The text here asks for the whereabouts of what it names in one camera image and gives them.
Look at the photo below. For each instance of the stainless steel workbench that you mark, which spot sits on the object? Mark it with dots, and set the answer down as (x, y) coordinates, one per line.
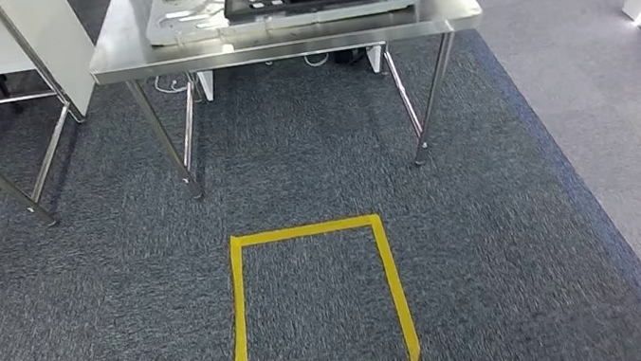
(274, 43)

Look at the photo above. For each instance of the yellow floor tape square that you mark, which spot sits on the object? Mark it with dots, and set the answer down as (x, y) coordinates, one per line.
(303, 231)

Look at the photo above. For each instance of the white office desk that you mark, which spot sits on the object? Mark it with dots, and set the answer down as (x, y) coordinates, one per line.
(206, 88)

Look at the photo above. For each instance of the white panel desk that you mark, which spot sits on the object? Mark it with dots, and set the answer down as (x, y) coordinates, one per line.
(52, 41)

